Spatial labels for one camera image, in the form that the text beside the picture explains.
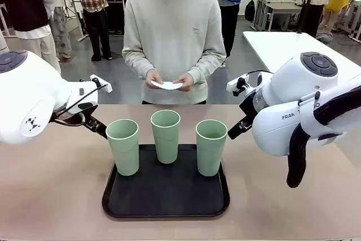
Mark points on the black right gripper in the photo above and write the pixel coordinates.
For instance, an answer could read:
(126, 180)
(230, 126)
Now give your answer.
(248, 105)

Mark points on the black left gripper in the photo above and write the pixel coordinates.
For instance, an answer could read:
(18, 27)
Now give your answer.
(86, 106)

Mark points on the pale green plastic cup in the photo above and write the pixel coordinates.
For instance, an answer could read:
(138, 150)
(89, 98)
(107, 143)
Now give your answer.
(210, 153)
(124, 150)
(166, 142)

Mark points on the white lace paper coaster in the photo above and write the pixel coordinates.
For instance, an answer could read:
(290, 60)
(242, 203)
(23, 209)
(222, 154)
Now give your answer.
(167, 85)

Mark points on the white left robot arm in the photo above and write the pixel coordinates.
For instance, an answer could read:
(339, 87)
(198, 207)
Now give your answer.
(28, 91)

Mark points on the person's right forearm grey sleeve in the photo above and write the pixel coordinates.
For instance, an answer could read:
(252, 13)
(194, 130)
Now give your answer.
(135, 60)

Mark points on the person's left forearm grey sleeve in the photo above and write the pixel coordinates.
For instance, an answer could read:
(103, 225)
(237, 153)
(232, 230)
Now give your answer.
(208, 64)

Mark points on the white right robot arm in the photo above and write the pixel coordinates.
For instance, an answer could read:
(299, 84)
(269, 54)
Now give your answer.
(296, 83)

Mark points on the person's left hand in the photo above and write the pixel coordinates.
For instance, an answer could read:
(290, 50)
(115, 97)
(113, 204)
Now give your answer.
(184, 83)

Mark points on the person's right hand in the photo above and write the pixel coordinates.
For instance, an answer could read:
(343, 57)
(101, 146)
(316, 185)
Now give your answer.
(153, 77)

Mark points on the person's black trousers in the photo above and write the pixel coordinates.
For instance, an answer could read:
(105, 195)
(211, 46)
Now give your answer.
(175, 102)

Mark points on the white rectangular table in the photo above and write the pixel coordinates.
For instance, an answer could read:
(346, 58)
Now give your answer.
(270, 46)

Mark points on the black plastic serving tray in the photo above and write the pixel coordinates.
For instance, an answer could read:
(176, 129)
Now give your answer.
(166, 193)

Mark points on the person in grey patterned skirt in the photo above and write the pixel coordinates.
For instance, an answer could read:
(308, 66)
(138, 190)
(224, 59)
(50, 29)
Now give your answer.
(60, 26)

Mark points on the black hanging bag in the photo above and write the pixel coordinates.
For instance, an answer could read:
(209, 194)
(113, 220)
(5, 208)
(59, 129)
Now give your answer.
(250, 9)

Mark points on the person torso grey sweatshirt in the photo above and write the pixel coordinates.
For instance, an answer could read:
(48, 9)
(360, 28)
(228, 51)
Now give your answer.
(172, 26)

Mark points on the grey cloth bundle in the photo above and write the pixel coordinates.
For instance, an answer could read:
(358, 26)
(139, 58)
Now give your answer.
(324, 37)

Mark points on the grey metal desk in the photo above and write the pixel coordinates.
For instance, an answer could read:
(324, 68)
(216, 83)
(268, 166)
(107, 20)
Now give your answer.
(279, 8)

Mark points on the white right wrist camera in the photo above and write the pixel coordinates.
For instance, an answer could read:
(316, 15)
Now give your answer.
(235, 83)

